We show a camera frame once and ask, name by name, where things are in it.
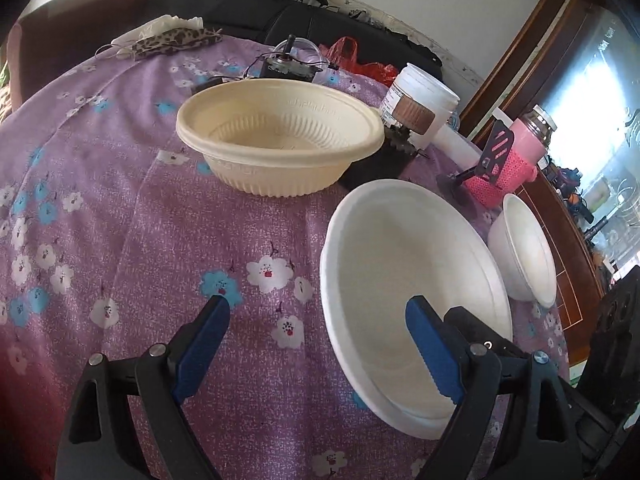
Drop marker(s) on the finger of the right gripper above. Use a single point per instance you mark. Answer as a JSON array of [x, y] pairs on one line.
[[476, 331]]

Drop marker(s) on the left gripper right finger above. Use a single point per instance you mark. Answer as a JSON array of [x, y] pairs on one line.
[[471, 376]]

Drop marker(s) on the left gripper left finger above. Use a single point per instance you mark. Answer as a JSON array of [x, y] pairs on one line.
[[99, 440]]

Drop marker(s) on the cream ribbed plastic bowl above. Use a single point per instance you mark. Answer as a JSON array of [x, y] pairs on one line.
[[276, 137]]

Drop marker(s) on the black phone stand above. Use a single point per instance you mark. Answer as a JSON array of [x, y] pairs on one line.
[[480, 171]]

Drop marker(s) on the pink knitted jar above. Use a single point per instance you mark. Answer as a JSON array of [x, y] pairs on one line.
[[532, 135]]

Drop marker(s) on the white plastic jar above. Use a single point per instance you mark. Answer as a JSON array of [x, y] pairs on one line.
[[420, 102]]

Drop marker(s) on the red plastic bag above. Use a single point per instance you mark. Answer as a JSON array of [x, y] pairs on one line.
[[344, 54]]

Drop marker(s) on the small black motor gadget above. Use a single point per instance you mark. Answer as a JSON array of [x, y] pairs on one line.
[[295, 58]]

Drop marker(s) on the white cloth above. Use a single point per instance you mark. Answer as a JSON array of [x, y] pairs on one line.
[[163, 23]]

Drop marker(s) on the leopard print cloth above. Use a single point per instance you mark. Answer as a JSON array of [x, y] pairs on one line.
[[174, 40]]

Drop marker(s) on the maroon armchair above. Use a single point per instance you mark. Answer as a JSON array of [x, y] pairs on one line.
[[59, 35]]

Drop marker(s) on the black sofa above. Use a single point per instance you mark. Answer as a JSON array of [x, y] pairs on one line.
[[271, 21]]

